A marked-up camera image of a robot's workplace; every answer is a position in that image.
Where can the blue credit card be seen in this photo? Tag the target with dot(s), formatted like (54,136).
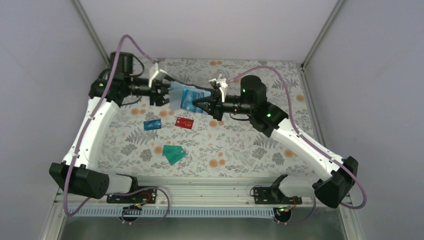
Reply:
(186,100)
(150,125)

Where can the floral table mat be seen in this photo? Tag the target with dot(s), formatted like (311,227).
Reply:
(227,148)

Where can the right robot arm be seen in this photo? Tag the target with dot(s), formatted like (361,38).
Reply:
(335,174)

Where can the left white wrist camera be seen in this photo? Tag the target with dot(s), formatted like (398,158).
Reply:
(157,72)

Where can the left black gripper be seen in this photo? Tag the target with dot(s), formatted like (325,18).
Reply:
(157,96)

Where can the aluminium mounting rail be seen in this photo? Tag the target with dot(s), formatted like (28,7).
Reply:
(211,192)

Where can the teal credit card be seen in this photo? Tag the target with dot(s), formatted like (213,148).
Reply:
(172,150)
(176,155)

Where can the red credit card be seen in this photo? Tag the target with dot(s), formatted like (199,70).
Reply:
(185,123)

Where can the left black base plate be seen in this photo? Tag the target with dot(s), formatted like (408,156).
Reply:
(143,197)

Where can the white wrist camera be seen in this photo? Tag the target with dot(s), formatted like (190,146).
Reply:
(157,72)
(218,82)

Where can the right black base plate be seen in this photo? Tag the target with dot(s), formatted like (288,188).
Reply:
(272,196)

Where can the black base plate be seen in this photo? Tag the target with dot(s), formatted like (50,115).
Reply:
(272,196)
(143,197)

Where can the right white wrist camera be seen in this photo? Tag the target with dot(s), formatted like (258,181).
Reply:
(218,82)

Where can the black leather card holder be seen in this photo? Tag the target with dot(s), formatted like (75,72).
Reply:
(181,97)

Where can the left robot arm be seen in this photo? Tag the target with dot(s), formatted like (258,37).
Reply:
(78,173)

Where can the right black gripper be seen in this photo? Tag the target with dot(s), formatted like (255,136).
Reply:
(214,104)

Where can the slotted cable duct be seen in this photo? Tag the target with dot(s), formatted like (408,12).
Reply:
(178,212)

